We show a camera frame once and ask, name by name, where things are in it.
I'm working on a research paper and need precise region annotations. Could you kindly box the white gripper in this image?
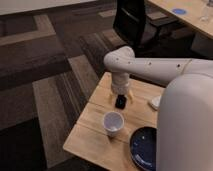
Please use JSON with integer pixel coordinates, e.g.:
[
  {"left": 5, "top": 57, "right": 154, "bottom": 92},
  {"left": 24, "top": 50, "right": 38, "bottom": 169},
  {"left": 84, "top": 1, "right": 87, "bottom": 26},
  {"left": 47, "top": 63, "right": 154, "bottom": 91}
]
[{"left": 109, "top": 72, "right": 134, "bottom": 103}]

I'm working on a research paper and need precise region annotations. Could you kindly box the black eraser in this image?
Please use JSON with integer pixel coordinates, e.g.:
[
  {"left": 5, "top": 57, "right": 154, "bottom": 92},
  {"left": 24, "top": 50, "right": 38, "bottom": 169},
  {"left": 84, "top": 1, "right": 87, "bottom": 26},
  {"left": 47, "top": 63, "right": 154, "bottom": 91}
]
[{"left": 115, "top": 95, "right": 127, "bottom": 109}]

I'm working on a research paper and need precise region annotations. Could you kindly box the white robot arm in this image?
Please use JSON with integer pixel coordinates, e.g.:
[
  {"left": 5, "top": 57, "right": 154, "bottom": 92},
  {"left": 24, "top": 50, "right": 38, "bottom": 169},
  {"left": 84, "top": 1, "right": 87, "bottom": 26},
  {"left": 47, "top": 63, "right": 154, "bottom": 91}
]
[{"left": 104, "top": 46, "right": 213, "bottom": 171}]

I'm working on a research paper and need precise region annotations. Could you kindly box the white sponge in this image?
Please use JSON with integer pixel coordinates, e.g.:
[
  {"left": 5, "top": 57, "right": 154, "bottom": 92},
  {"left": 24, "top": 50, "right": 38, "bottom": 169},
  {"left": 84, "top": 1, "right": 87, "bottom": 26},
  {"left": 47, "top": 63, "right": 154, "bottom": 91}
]
[{"left": 148, "top": 96, "right": 161, "bottom": 110}]

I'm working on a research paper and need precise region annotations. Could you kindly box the white paper cup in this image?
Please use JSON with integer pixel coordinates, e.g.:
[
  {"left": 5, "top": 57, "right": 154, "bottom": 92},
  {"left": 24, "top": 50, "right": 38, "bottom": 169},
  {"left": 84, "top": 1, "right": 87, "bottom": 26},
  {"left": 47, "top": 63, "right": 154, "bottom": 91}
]
[{"left": 102, "top": 111, "right": 124, "bottom": 137}]

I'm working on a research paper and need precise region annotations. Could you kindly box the dark blue plate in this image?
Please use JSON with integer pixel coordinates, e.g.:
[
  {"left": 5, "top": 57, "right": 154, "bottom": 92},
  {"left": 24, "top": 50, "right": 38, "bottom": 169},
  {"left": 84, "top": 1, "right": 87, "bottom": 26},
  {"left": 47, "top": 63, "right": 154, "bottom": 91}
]
[{"left": 130, "top": 126, "right": 157, "bottom": 171}]

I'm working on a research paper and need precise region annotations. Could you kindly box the black office chair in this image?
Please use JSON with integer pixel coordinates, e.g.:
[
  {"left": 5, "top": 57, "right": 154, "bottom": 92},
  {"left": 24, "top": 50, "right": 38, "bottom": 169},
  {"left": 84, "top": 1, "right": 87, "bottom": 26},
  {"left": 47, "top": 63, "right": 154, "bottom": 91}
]
[{"left": 113, "top": 0, "right": 176, "bottom": 53}]

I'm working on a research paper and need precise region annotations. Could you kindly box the blue round coaster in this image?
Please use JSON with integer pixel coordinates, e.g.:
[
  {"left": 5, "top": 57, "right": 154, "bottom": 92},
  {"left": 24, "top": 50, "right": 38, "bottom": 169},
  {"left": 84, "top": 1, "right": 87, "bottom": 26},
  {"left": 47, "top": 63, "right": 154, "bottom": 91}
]
[{"left": 172, "top": 8, "right": 187, "bottom": 15}]

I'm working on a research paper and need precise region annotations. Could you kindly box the clear drinking glass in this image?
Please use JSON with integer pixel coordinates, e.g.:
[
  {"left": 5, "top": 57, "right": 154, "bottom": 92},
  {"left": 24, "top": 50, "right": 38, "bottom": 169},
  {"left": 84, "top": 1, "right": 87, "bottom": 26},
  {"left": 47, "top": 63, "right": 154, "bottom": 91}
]
[{"left": 200, "top": 0, "right": 213, "bottom": 21}]

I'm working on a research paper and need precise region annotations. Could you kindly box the wooden desk in background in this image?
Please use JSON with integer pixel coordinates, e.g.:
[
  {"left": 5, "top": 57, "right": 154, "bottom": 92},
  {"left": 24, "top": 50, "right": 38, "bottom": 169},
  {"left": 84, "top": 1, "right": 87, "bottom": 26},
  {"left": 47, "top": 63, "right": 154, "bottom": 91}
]
[{"left": 147, "top": 0, "right": 213, "bottom": 39}]

